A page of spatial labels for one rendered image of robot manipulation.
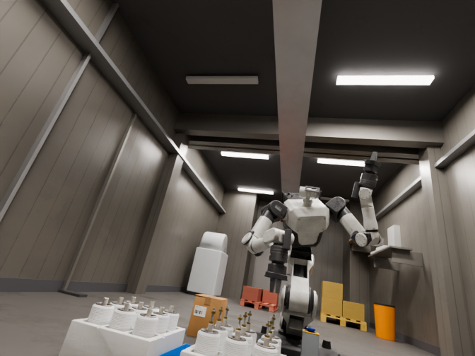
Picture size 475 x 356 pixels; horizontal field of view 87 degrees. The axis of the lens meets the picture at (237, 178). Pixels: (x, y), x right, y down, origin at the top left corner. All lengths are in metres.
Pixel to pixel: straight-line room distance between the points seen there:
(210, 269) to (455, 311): 4.48
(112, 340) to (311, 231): 1.17
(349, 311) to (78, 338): 5.87
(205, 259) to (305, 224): 5.04
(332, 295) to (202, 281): 3.02
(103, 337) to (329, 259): 8.47
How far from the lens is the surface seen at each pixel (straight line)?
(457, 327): 4.56
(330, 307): 6.67
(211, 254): 6.47
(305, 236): 1.69
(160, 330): 1.41
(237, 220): 8.68
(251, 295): 6.24
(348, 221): 1.71
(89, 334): 1.40
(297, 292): 1.59
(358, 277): 8.38
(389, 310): 5.86
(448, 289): 4.55
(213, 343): 1.19
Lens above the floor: 0.46
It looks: 22 degrees up
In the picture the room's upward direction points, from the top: 11 degrees clockwise
